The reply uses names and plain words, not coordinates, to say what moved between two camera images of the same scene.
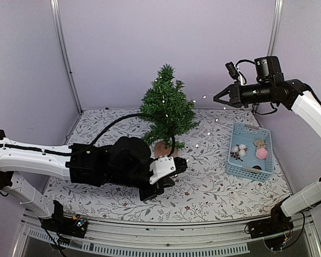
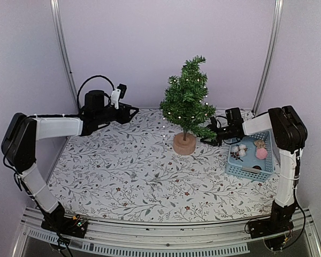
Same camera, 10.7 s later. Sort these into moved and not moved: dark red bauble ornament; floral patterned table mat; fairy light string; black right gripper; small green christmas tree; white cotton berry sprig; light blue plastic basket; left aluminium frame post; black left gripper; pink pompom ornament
Moved: fairy light string; small green christmas tree; black left gripper; black right gripper
Not moved: white cotton berry sprig; light blue plastic basket; floral patterned table mat; pink pompom ornament; left aluminium frame post; dark red bauble ornament
